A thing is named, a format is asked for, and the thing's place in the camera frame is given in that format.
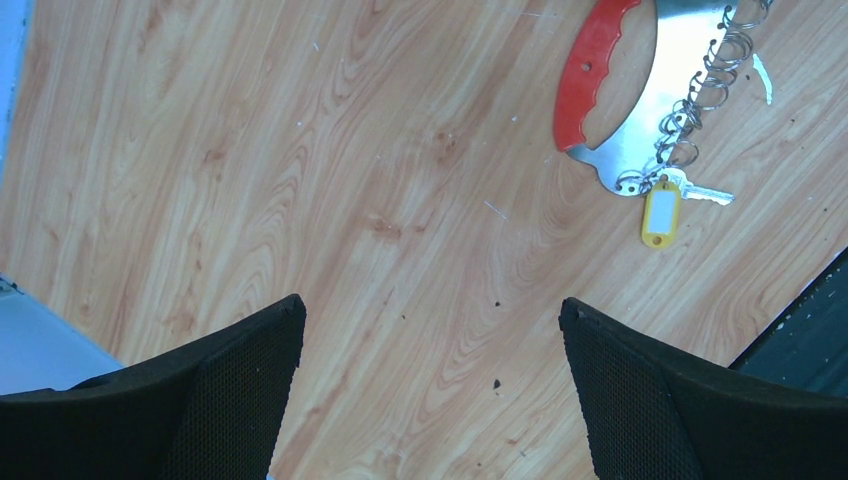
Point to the metal keyring plate with spring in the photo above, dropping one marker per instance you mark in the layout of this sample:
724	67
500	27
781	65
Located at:
698	50

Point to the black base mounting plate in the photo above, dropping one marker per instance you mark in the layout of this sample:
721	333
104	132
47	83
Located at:
805	347

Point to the small white scrap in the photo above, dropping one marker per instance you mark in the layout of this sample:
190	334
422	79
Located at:
762	71

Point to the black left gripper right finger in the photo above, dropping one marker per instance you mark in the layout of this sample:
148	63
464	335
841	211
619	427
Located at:
653	411

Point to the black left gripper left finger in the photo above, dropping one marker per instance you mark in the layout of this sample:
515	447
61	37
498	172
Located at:
210	409

